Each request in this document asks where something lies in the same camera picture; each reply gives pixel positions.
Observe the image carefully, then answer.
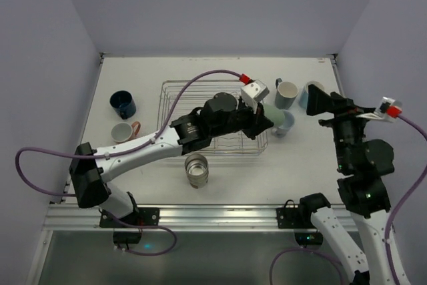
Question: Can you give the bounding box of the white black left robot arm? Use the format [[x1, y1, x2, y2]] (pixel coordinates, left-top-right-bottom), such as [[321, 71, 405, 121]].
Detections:
[[69, 93, 276, 218]]

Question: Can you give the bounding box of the dark teal grey mug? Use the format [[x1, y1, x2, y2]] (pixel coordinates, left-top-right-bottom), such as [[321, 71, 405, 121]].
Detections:
[[274, 78, 299, 109]]

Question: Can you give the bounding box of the cream brown cup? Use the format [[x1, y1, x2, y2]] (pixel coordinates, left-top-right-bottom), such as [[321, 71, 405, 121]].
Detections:
[[189, 179, 208, 189], [184, 154, 209, 180]]

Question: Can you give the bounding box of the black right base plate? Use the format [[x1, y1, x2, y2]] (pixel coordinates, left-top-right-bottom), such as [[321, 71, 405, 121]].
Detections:
[[276, 200, 315, 229]]

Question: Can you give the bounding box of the right controller box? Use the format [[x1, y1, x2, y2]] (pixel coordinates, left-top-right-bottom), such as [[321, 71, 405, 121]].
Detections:
[[294, 232, 324, 250]]

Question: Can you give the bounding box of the dark blue mug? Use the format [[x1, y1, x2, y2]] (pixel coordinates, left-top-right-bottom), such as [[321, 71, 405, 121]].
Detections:
[[109, 90, 136, 119]]

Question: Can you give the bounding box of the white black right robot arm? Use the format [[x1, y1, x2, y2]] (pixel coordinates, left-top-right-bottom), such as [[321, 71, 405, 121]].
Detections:
[[299, 84, 410, 284]]

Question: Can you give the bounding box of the light blue mug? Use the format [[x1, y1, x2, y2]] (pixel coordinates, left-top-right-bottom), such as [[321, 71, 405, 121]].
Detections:
[[298, 81, 324, 109]]

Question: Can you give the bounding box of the pale blue grey cup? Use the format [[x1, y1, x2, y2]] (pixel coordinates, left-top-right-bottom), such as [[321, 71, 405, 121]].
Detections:
[[271, 109, 295, 138]]

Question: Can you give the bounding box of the mint green cup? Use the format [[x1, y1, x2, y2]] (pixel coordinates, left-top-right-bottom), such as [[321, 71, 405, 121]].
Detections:
[[263, 104, 286, 127]]

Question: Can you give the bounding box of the controller box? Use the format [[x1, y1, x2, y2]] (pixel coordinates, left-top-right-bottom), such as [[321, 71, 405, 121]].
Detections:
[[294, 232, 324, 250], [113, 232, 141, 247]]

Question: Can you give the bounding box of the chrome wire dish rack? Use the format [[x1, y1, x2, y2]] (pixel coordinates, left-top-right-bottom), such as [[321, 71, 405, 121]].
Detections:
[[157, 79, 272, 156]]

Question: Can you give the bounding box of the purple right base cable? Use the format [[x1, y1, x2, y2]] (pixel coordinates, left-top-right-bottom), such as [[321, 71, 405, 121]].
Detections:
[[269, 247, 344, 285]]

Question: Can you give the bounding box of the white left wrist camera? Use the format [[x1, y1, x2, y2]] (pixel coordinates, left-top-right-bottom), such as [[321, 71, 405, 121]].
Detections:
[[240, 79, 270, 113]]

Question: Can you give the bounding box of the pink dotted mug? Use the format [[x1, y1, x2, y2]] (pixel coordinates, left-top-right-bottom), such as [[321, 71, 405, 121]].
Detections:
[[111, 121, 141, 144]]

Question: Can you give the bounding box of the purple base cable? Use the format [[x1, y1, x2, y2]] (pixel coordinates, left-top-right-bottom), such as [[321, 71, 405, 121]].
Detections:
[[269, 247, 344, 285], [109, 216, 178, 256]]

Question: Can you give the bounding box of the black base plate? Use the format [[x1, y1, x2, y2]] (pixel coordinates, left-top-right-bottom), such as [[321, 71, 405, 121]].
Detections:
[[99, 207, 159, 228], [276, 200, 315, 229]]

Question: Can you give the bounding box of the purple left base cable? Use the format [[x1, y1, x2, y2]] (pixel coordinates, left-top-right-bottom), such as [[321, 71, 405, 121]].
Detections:
[[109, 216, 178, 256]]

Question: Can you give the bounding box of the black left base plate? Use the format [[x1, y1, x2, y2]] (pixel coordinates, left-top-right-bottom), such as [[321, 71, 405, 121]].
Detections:
[[99, 207, 159, 228]]

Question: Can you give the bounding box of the left controller box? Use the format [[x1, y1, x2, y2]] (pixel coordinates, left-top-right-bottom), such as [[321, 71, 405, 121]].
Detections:
[[113, 232, 141, 247]]

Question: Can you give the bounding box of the aluminium mounting rail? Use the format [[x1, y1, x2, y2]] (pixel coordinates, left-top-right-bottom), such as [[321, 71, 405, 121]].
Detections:
[[41, 203, 361, 232]]

